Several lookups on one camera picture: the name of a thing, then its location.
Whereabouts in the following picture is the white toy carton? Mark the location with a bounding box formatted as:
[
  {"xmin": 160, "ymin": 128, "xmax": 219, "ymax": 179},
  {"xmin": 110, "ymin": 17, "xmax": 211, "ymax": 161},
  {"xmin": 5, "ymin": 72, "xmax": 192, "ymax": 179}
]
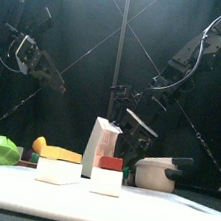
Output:
[{"xmin": 79, "ymin": 114, "xmax": 126, "ymax": 184}]

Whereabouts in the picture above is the white toy pot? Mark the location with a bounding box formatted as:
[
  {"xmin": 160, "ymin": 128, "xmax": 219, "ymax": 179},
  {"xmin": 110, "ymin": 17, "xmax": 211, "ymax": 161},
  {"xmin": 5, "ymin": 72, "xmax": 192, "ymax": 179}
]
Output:
[{"xmin": 131, "ymin": 148, "xmax": 196, "ymax": 197}]

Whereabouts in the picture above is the red topped white sushi toy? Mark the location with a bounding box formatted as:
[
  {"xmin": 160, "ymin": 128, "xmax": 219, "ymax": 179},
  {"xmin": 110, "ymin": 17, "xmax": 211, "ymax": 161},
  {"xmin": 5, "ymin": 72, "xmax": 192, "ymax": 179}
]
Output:
[{"xmin": 87, "ymin": 152, "xmax": 127, "ymax": 199}]

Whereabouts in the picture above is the yellow toy fruit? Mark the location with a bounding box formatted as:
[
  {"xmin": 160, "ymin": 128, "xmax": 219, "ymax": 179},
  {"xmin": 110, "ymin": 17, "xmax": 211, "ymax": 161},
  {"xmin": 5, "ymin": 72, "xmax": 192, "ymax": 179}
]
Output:
[{"xmin": 30, "ymin": 134, "xmax": 50, "ymax": 157}]

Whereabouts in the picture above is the yellow topped white sushi toy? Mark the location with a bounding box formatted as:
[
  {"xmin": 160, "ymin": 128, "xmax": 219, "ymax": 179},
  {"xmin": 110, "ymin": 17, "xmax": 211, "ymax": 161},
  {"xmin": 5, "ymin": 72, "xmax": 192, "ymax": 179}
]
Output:
[{"xmin": 33, "ymin": 143, "xmax": 86, "ymax": 189}]

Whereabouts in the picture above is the purple toy vegetable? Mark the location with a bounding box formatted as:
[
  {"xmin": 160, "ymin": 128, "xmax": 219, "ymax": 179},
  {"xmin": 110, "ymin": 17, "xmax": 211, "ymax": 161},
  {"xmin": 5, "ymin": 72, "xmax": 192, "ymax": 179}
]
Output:
[{"xmin": 23, "ymin": 148, "xmax": 33, "ymax": 163}]

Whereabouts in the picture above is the white cutting board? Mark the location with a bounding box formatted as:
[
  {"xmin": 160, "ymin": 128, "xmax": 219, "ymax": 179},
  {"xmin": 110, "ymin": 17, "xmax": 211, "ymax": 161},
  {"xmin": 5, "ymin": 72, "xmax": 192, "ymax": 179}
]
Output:
[{"xmin": 0, "ymin": 162, "xmax": 221, "ymax": 221}]

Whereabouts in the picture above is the green toy vegetable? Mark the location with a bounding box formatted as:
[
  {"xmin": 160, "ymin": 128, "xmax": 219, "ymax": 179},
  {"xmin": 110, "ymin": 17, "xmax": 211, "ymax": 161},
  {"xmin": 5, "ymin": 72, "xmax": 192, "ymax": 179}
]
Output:
[{"xmin": 28, "ymin": 152, "xmax": 41, "ymax": 165}]

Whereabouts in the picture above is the green toy cabbage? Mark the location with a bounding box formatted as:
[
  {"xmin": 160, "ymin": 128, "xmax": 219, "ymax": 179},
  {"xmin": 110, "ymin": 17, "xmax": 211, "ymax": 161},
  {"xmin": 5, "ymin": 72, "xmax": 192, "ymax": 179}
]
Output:
[{"xmin": 0, "ymin": 135, "xmax": 25, "ymax": 169}]

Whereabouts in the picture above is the brown toy tray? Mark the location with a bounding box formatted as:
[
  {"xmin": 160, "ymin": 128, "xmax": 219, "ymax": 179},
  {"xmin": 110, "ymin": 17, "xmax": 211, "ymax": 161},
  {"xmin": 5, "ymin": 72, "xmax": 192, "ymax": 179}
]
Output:
[{"xmin": 16, "ymin": 159, "xmax": 39, "ymax": 170}]

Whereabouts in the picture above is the black frame pole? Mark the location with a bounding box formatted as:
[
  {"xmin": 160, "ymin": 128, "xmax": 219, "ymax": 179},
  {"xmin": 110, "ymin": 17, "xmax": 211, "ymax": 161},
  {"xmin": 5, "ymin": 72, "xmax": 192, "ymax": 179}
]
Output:
[{"xmin": 105, "ymin": 0, "xmax": 132, "ymax": 121}]

